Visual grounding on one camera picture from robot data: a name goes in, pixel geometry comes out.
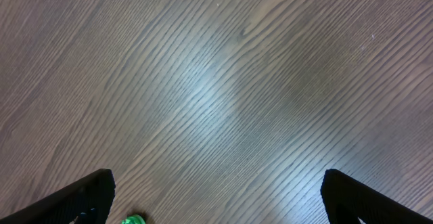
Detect green lattice wheel toy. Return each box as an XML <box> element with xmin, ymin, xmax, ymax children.
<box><xmin>121</xmin><ymin>215</ymin><xmax>146</xmax><ymax>224</ymax></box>

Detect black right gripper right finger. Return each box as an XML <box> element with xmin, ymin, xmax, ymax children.
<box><xmin>321</xmin><ymin>169</ymin><xmax>432</xmax><ymax>224</ymax></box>

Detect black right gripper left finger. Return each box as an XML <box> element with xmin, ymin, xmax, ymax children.
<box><xmin>1</xmin><ymin>169</ymin><xmax>116</xmax><ymax>224</ymax></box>

